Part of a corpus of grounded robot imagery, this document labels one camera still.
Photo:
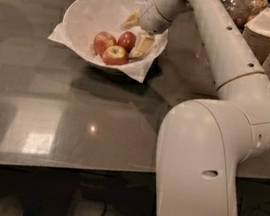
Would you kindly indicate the rear stack of paper bowls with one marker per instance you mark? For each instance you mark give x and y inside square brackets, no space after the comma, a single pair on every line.
[257,35]

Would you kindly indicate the white paper liner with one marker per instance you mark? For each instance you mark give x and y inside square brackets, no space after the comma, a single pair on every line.
[84,15]

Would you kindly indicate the glass jar with grains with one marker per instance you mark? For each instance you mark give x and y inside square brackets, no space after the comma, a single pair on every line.
[238,10]

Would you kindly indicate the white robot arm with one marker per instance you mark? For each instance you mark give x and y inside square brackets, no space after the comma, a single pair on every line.
[201,142]

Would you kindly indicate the white bowl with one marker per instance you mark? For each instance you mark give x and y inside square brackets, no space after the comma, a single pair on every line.
[95,9]

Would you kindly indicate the red yellow apple front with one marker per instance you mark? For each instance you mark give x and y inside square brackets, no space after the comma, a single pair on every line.
[115,55]

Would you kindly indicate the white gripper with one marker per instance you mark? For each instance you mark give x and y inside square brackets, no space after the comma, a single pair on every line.
[150,17]

